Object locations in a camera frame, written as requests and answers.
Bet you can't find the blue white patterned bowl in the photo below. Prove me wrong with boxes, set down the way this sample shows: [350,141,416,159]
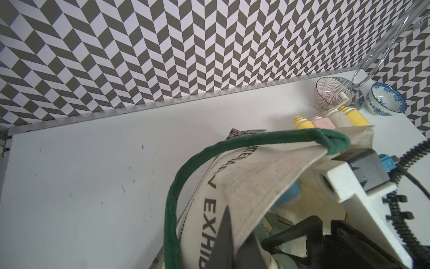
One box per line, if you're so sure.
[365,82,408,117]

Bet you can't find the yellow block pencil sharpener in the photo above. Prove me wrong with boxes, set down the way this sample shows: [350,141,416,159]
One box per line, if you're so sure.
[293,116,315,130]

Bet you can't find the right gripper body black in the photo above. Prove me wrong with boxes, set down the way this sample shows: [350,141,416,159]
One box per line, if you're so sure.
[305,220,406,269]

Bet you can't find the cream canvas tote bag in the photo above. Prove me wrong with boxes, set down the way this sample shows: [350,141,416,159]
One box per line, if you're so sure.
[162,126,374,269]

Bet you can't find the blue round pencil sharpener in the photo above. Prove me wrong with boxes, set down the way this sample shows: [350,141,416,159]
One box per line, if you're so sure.
[273,180,301,207]

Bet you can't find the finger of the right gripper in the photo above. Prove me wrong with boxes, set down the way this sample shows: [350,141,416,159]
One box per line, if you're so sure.
[262,216,324,266]

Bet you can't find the white cartoon pencil sharpener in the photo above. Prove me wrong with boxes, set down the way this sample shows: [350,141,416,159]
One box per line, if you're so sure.
[324,92,353,128]

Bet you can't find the mint green pencil sharpener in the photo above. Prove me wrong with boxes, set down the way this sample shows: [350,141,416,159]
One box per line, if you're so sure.
[254,213,297,269]

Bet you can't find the pink ribbed bowl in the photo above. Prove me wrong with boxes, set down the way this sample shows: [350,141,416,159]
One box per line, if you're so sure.
[314,77,352,112]

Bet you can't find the pink rounded pencil sharpener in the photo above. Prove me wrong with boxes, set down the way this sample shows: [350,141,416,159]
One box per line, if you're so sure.
[311,116,336,130]

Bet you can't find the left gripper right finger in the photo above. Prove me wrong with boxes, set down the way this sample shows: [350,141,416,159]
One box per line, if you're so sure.
[236,233,266,269]

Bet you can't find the yellow round pencil sharpener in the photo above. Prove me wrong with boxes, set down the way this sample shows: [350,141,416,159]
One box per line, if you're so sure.
[339,106,370,126]

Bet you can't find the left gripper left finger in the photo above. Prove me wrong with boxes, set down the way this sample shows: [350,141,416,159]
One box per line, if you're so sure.
[205,206,235,269]

